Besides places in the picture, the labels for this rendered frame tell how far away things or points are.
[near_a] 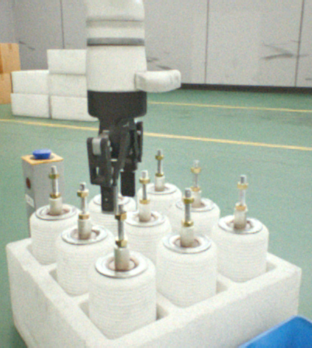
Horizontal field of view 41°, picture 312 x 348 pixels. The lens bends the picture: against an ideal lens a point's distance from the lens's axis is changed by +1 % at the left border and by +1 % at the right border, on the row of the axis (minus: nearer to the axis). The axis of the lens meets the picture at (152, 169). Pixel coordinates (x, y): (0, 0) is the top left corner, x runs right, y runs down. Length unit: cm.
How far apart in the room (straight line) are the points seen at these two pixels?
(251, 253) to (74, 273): 28
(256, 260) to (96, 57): 42
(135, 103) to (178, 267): 26
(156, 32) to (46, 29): 195
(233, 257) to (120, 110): 34
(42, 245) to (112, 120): 35
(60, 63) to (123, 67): 296
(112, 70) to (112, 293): 28
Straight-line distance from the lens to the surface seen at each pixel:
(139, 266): 59
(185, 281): 64
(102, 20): 50
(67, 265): 68
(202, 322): 64
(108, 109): 50
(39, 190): 92
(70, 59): 339
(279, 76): 576
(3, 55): 469
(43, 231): 77
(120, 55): 49
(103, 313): 60
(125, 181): 59
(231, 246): 71
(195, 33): 605
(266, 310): 75
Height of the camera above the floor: 54
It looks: 16 degrees down
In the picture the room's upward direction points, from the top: straight up
